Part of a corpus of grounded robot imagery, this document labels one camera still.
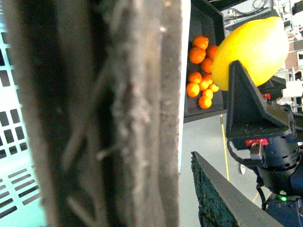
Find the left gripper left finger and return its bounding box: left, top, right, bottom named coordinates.
left=2, top=0, right=191, bottom=227

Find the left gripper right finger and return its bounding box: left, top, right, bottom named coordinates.
left=191, top=151, right=282, bottom=227

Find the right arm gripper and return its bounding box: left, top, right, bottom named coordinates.
left=226, top=60, right=303, bottom=196

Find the yellow lemon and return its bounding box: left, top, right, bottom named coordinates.
left=212, top=17, right=289, bottom=91

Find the light blue plastic basket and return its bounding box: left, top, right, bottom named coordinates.
left=0, top=17, right=48, bottom=227

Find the pile of oranges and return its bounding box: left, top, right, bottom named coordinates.
left=186, top=35, right=220, bottom=109

